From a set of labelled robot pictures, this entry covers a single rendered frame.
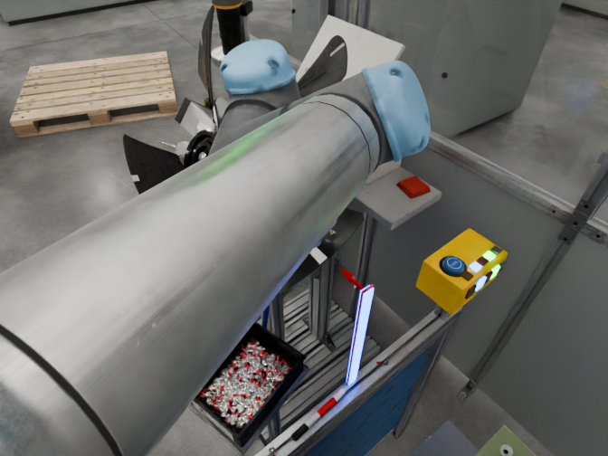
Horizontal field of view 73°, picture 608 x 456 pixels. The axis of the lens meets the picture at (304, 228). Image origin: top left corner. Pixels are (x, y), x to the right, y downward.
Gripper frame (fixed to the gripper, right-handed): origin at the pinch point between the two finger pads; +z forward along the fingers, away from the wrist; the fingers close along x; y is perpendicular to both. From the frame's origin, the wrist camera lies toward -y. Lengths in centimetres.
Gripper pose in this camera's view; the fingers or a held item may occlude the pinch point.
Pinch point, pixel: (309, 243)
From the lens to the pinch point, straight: 70.7
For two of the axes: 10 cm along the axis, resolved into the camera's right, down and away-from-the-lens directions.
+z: 2.3, 5.5, 8.1
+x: -6.2, -5.5, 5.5
